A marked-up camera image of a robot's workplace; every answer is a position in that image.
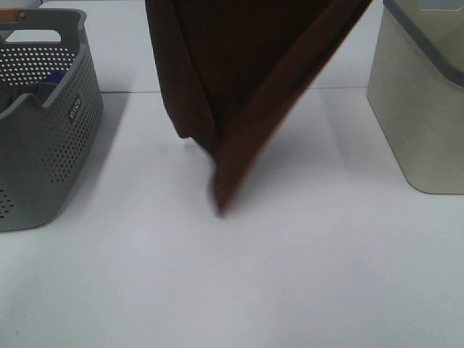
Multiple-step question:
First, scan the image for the brown microfibre towel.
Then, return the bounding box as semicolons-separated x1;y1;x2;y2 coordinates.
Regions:
145;0;369;214

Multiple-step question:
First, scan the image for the grey perforated plastic basket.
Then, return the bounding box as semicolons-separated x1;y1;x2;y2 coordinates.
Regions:
1;9;103;231

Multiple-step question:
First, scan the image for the beige bin with grey rim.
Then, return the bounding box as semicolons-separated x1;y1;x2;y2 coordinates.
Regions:
367;1;463;194

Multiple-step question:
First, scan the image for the blue cloth in basket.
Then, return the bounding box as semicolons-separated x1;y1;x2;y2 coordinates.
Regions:
34;70;67;104

